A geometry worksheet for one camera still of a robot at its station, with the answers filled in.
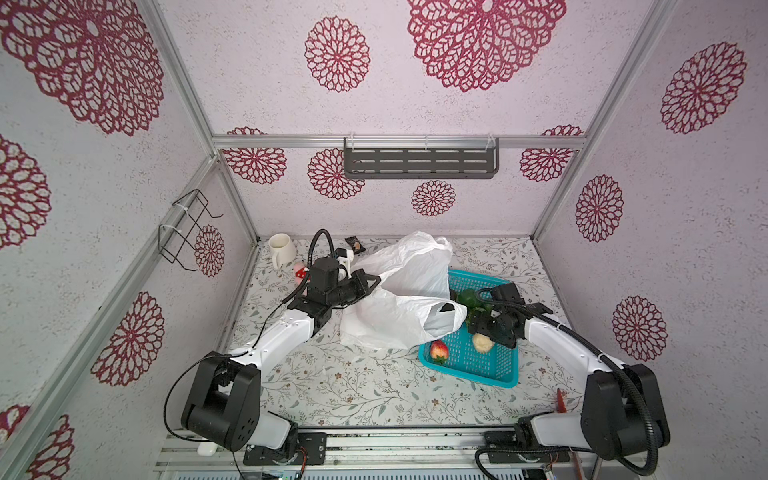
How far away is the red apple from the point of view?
87 centimetres

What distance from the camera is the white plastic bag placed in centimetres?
74

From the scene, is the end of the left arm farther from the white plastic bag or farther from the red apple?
the red apple

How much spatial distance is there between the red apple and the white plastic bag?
0.32ft
